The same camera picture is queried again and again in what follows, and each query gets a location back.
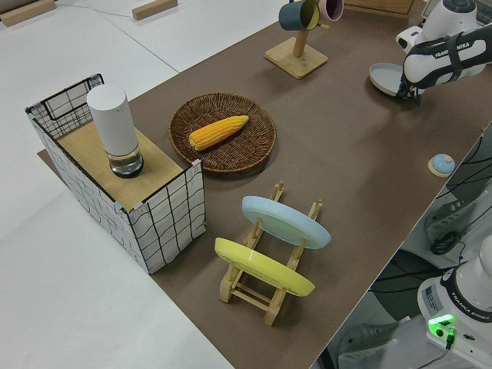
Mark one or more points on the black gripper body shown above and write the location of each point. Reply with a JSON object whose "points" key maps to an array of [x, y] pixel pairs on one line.
{"points": [[408, 85]]}

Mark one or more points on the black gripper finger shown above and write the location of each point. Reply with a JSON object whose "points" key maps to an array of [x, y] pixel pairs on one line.
{"points": [[401, 91], [417, 98]]}

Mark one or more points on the gray ceramic plate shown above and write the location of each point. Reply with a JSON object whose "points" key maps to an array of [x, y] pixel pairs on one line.
{"points": [[384, 77]]}

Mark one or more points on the light blue plate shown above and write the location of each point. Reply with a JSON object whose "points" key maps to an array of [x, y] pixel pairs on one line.
{"points": [[286, 223]]}

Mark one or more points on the yellow plate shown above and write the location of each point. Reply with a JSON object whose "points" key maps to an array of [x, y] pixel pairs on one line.
{"points": [[261, 267]]}

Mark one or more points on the small blue domed lid dish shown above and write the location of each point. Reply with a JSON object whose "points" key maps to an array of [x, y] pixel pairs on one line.
{"points": [[442, 164]]}

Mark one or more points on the white sheet with black lines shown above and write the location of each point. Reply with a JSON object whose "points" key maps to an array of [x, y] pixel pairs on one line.
{"points": [[461, 184]]}

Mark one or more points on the pink mug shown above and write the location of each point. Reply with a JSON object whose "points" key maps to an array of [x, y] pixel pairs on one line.
{"points": [[333, 8]]}

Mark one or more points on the wooden mug tree stand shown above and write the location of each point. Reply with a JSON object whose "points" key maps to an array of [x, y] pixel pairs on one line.
{"points": [[296, 57]]}

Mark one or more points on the brown table mat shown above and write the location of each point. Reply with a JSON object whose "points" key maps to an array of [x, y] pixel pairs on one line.
{"points": [[384, 215]]}

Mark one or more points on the dark teal mug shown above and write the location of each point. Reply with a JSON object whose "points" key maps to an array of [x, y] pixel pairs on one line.
{"points": [[294, 16]]}

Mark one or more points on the brown wicker basket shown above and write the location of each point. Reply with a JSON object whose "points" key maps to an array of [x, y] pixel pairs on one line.
{"points": [[223, 132]]}

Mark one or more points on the yellow corn cob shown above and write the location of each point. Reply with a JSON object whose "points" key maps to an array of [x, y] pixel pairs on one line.
{"points": [[217, 132]]}

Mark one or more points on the wooden dish rack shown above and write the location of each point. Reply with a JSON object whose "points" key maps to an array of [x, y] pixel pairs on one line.
{"points": [[246, 292]]}

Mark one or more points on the wooden shelf board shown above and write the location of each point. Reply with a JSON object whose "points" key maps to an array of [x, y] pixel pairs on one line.
{"points": [[153, 165]]}

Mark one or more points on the short wooden block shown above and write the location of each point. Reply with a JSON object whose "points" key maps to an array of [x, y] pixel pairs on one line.
{"points": [[153, 8]]}

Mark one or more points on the white cylinder canister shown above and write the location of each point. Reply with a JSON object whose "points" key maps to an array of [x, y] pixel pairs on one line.
{"points": [[113, 123]]}

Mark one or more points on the long wooden block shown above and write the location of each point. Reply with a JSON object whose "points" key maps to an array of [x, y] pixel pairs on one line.
{"points": [[27, 11]]}

